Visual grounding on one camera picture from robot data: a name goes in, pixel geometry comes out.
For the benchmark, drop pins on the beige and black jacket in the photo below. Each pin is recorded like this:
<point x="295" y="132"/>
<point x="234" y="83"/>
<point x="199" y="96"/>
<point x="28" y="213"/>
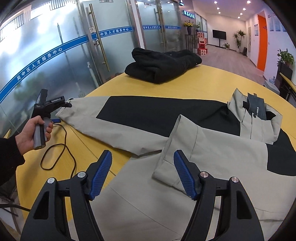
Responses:
<point x="146" y="199"/>

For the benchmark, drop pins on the wall television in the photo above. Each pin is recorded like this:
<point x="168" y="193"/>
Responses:
<point x="221" y="35"/>

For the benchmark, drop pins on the yellow side table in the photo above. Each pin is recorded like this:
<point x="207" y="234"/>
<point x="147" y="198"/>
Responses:
<point x="287" y="88"/>

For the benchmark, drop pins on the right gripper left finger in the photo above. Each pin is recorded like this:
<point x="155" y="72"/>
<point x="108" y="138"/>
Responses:
<point x="47" y="219"/>

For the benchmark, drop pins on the left forearm black sleeve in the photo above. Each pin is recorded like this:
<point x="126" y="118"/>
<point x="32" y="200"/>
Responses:
<point x="10" y="158"/>

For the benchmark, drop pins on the tall potted plant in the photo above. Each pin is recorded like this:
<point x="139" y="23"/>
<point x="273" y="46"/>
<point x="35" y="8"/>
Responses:
<point x="238" y="37"/>

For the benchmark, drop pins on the potted plant on cabinet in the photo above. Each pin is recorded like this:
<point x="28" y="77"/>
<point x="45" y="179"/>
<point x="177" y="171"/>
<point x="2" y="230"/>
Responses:
<point x="285" y="57"/>

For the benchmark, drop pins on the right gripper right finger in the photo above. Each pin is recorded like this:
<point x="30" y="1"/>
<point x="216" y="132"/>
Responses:
<point x="237" y="219"/>

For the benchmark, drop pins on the orange door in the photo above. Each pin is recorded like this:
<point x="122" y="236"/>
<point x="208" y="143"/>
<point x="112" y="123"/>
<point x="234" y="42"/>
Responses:
<point x="263" y="42"/>

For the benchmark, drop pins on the person's left hand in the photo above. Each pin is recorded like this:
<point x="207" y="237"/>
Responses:
<point x="25" y="139"/>

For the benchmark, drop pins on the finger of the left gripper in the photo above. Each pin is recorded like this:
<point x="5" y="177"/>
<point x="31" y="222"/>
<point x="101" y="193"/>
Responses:
<point x="56" y="120"/>

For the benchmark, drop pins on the red boxes stack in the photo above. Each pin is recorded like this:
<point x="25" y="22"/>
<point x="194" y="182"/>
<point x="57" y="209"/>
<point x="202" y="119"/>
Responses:
<point x="202" y="42"/>

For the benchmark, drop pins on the black folded garment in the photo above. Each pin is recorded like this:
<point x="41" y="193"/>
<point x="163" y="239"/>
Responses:
<point x="157" y="67"/>

